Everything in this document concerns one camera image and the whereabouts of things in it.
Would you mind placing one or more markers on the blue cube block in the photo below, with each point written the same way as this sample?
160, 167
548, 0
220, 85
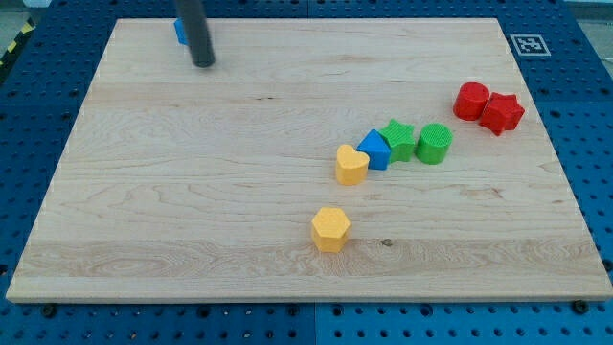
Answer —
179, 31

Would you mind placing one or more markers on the light wooden board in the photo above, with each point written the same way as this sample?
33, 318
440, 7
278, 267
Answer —
186, 185

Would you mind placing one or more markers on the yellow heart block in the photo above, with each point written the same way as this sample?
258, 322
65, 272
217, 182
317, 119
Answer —
351, 165

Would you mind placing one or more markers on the yellow hexagon block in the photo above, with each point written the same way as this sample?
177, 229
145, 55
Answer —
330, 229

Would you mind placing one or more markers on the blue triangle block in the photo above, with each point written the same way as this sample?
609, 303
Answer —
377, 149

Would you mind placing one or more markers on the green star block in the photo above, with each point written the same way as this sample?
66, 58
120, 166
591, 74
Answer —
400, 139

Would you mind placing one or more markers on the green cylinder block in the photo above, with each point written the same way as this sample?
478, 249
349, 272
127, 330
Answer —
433, 144

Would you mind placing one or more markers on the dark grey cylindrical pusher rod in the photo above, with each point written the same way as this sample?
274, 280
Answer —
194, 21

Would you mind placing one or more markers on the red cylinder block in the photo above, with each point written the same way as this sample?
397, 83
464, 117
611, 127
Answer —
471, 101

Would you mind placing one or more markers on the red star block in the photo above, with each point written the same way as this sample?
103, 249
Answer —
502, 112

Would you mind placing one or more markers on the white fiducial marker tag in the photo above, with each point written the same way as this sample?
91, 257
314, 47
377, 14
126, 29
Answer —
530, 45

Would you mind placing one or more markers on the black screw bolt left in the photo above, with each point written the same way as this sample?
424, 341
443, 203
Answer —
48, 311

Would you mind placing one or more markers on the black screw bolt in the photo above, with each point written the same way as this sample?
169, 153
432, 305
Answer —
580, 307
48, 311

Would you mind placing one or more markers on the black screw bolt right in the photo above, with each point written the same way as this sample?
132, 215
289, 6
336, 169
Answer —
580, 307

